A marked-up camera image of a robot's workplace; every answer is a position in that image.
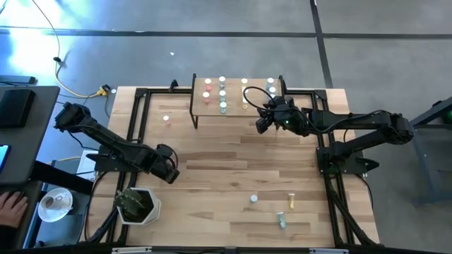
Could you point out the dark grey desk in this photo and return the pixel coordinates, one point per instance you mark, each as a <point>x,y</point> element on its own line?
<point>31,141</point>

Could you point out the white cup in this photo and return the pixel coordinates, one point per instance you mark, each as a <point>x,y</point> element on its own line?
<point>53,202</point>

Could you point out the smartphone lit screen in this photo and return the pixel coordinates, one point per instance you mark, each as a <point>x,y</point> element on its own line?
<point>3,157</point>

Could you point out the black desk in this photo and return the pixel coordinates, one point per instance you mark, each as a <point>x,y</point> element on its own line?
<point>60,176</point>

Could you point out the black frame clamp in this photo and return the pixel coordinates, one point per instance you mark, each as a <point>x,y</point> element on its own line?
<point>173,85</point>

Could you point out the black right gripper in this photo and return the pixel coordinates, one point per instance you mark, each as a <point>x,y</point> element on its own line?
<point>279,113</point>

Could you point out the green pill bottle white cap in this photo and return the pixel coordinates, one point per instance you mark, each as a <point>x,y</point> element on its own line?
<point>281,220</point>

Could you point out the black aluminium rail frame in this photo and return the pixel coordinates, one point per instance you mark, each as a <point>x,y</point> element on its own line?
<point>159,91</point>

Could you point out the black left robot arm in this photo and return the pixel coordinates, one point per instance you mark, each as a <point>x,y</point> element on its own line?
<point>106,141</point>

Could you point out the large teal pill bottle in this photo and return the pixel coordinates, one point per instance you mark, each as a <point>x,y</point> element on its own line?
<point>222,93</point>

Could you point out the silver metal bracket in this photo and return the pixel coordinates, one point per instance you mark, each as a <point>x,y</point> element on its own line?
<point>328,251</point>
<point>131,250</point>

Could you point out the green cactus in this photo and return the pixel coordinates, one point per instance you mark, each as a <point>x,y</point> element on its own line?
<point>129,204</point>

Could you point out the white hexagonal plant pot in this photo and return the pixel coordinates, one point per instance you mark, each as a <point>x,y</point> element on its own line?
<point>153,211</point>

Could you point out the black flat bar device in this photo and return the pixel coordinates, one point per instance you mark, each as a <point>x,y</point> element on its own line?
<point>17,79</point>

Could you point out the pink pill bottle white cap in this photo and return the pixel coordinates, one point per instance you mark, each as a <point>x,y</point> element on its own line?
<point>208,82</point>
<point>206,95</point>

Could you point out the person's hand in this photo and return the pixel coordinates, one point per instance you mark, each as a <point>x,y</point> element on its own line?
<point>12,208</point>

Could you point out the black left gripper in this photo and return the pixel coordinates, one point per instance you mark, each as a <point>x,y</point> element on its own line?
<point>167,166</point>

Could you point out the wooden shelf black metal legs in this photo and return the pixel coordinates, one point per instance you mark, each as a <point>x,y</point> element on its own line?
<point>233,109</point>

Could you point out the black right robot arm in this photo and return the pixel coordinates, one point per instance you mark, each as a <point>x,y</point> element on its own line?
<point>353,123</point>

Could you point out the small pink pill bottle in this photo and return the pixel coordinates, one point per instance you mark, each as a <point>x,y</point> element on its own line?
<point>166,118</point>

